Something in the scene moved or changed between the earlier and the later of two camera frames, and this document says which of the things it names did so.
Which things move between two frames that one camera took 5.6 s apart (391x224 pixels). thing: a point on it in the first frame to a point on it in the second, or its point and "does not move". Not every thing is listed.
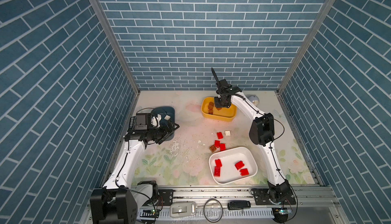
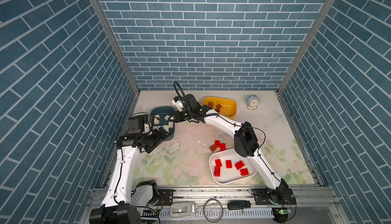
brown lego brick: (213, 148) does not move
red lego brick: (239, 165) does not move
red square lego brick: (220, 135) to (228, 164)
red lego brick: (218, 162) does not move
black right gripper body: (219, 103) to (186, 115)
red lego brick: (217, 143) does not move
